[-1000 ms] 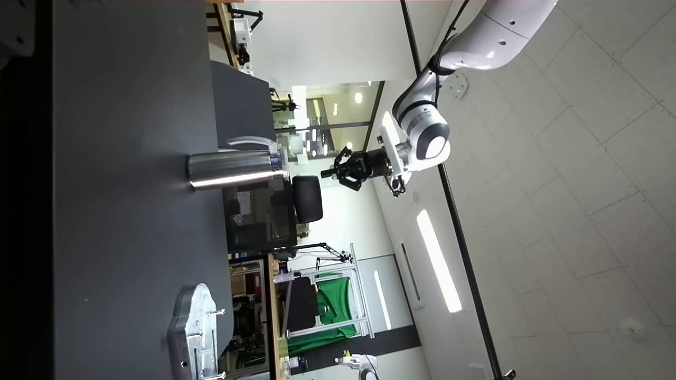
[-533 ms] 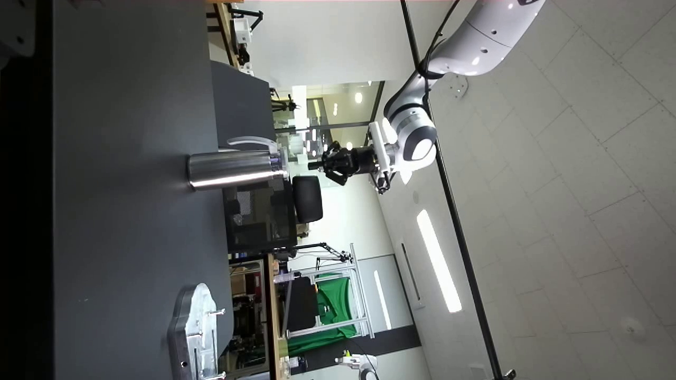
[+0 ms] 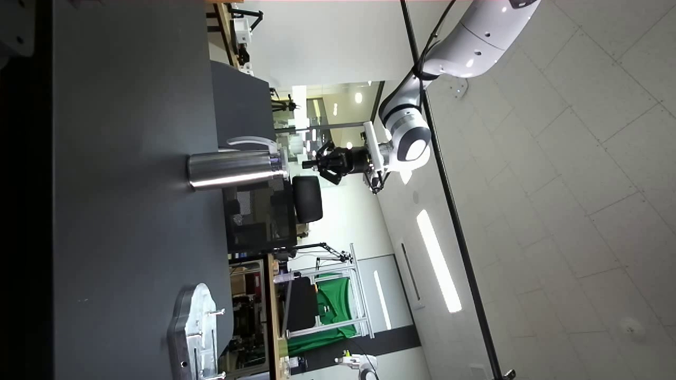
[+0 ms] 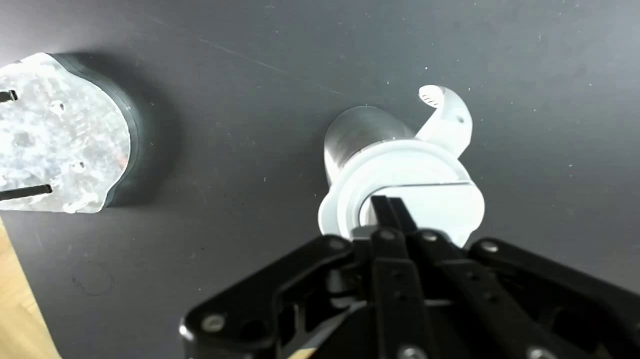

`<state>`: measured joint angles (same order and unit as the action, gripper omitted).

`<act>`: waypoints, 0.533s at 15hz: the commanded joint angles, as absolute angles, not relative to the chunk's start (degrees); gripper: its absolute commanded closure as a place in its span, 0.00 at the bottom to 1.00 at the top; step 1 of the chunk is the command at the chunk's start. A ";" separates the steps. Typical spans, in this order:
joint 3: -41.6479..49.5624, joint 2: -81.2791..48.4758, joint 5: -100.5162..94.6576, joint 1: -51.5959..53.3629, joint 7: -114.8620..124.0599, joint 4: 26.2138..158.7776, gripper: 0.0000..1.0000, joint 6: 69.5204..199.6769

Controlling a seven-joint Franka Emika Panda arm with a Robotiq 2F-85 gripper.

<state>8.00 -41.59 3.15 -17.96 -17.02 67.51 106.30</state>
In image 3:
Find black mesh office chair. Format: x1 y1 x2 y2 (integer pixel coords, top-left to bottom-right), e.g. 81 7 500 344
222 173 327 262

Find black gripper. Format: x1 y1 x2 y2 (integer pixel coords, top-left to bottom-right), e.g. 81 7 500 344
312 142 372 188

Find grey partition panel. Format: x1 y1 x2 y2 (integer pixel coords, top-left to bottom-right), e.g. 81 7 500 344
206 58 278 152

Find green storage bins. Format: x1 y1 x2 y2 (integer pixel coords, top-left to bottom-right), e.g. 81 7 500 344
285 274 359 358

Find wooden desk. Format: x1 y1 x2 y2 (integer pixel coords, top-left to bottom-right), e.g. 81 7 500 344
265 252 285 380

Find shiny metal jar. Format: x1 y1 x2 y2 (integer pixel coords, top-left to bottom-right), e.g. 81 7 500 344
183 147 277 192

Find long ceiling light strip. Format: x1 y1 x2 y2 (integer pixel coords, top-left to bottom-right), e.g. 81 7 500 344
414 206 464 317

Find white metal shelf rack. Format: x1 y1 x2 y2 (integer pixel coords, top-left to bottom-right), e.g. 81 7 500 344
281 241 397 340

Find black ceiling rail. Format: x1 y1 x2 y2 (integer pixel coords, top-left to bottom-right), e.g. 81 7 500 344
397 0 518 380

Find white round object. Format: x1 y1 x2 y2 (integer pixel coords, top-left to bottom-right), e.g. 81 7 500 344
165 280 228 380

